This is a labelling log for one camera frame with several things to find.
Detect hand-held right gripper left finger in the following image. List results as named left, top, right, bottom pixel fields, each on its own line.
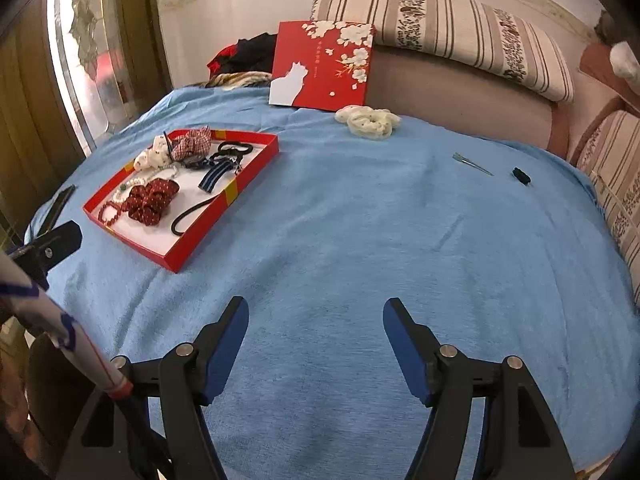
left=60, top=296, right=250, bottom=480

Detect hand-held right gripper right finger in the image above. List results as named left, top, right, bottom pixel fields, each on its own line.
left=382, top=297, right=581, bottom=480

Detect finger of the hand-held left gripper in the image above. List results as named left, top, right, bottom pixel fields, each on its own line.
left=7, top=220, right=83, bottom=292
left=27, top=184, right=77, bottom=238

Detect red bead bracelet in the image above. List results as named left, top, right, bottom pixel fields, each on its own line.
left=96, top=199, right=132, bottom=227

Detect red cardboard box tray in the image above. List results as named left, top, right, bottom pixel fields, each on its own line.
left=82, top=129, right=280, bottom=273

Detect white pearl bracelet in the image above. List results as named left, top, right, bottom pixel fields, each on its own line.
left=125, top=164, right=180, bottom=195

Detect dark red scrunchie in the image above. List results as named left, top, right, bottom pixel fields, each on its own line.
left=125, top=178, right=181, bottom=226

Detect thin black elastic band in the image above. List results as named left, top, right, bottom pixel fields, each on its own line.
left=171, top=194, right=222, bottom=237

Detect red checked bow scrunchie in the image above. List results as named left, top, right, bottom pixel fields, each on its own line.
left=167, top=125, right=213, bottom=162

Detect blue striped bow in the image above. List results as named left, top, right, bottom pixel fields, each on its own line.
left=184, top=154, right=242, bottom=193

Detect brown curtain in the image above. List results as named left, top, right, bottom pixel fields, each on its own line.
left=0, top=0, right=86, bottom=241

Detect white floral scrunchie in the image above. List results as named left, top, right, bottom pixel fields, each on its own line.
left=134, top=135, right=173, bottom=171

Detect blue blanket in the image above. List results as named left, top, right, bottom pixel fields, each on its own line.
left=25, top=85, right=640, bottom=480

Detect metal framed window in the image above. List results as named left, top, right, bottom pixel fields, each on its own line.
left=47, top=0, right=166, bottom=151

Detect metal hair clip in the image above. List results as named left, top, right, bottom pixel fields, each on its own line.
left=452, top=152, right=495, bottom=177

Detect brown patterned cloth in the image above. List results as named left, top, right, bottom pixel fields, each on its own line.
left=205, top=71, right=273, bottom=92

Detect cream white scrunchie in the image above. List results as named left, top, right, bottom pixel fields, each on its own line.
left=335, top=105, right=402, bottom=141

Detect black and red clothes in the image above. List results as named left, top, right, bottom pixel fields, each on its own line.
left=207, top=32, right=278, bottom=76

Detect mauve sofa cushion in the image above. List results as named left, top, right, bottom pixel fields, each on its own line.
left=367, top=45, right=571, bottom=156

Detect short striped pillow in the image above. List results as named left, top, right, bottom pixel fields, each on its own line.
left=570, top=110, right=640, bottom=308

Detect red flower-print box lid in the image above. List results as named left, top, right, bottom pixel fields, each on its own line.
left=268, top=21, right=376, bottom=112

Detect long striped pillow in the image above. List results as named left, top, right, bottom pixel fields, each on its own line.
left=310, top=0, right=576, bottom=103

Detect pink cushion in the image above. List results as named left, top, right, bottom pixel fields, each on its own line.
left=580, top=42, right=640, bottom=111

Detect white fluffy cloth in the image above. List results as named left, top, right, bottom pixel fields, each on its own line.
left=610, top=41, right=640, bottom=81

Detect white striped cloth cable sleeve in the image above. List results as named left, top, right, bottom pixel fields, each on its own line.
left=0, top=247, right=135, bottom=402

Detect thick black hair tie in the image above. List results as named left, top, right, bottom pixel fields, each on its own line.
left=216, top=141, right=256, bottom=162

